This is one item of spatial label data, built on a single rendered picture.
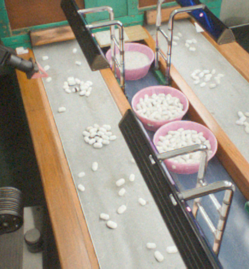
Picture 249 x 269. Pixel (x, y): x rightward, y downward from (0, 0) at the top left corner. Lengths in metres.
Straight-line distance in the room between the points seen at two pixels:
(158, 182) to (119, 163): 0.55
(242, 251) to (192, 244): 0.54
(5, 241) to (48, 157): 0.41
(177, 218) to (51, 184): 0.66
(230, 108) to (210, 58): 0.44
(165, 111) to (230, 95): 0.34
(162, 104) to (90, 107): 0.35
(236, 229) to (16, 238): 0.90
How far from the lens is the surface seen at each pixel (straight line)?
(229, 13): 3.88
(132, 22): 2.49
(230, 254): 1.50
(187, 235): 1.01
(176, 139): 1.75
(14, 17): 2.33
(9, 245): 1.80
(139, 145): 1.21
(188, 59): 2.25
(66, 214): 1.47
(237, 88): 2.07
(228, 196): 1.14
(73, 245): 1.39
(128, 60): 2.24
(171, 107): 1.90
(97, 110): 1.89
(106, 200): 1.52
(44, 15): 2.35
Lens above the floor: 1.94
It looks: 43 degrees down
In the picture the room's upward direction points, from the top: 2 degrees counter-clockwise
